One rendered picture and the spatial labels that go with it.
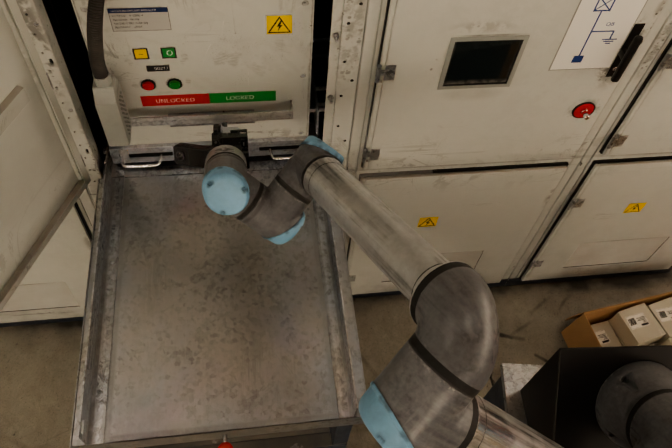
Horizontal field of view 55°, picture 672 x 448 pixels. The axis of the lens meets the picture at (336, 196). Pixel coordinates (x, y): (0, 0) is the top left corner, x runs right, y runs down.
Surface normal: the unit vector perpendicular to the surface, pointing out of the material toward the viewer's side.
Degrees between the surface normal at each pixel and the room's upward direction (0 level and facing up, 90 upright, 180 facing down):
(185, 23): 90
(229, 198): 57
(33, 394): 0
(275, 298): 0
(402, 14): 90
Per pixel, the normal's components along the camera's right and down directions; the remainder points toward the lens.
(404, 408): -0.27, -0.11
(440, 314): -0.52, -0.50
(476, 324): 0.30, -0.39
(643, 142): 0.12, 0.82
